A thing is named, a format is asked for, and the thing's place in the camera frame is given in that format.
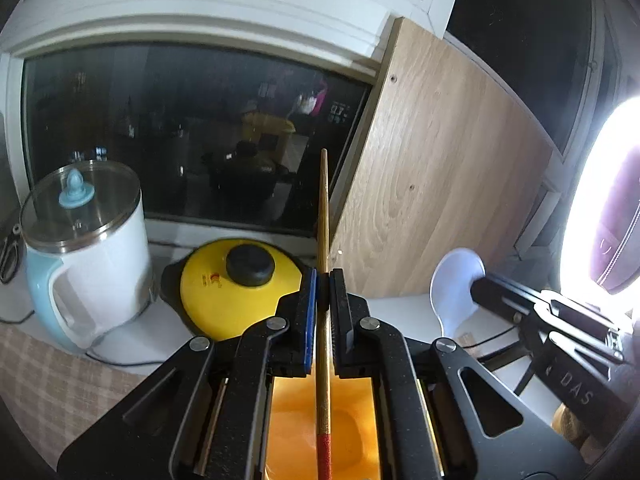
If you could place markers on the beige plaid table cloth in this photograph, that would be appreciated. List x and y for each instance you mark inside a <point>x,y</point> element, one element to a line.
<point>50,385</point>

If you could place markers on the white framed window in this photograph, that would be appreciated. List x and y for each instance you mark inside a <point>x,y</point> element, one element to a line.
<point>175,125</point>

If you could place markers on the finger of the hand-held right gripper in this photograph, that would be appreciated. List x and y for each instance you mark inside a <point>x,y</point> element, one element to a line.
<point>520,295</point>
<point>500,302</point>

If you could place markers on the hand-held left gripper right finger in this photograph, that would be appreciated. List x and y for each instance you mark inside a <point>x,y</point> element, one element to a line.
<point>341,320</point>

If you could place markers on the white plastic spoon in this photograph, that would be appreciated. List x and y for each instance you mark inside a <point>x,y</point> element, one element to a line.
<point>450,285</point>

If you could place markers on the person's right hand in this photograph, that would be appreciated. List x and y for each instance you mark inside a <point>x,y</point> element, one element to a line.
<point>570,427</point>

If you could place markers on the black pot with yellow lid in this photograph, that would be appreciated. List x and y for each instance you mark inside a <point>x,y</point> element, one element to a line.
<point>210,300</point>

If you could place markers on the white and blue electric kettle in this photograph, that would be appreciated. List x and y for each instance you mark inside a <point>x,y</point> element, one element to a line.
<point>110,260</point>

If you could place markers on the yellow plastic container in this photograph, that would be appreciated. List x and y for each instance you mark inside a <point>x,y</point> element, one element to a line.
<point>350,425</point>

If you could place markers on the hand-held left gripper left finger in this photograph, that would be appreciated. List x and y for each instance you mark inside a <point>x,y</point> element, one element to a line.
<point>310,310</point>

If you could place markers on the light oak wooden board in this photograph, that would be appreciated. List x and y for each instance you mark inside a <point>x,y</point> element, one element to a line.
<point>440,160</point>

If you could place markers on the black scissors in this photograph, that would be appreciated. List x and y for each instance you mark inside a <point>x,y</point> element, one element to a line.
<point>7,255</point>

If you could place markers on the grey metal appliance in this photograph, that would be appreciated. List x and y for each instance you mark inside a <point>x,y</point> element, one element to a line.
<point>6,170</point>

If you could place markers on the gold chopstick with red end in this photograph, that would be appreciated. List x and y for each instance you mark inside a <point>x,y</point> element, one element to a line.
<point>324,210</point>

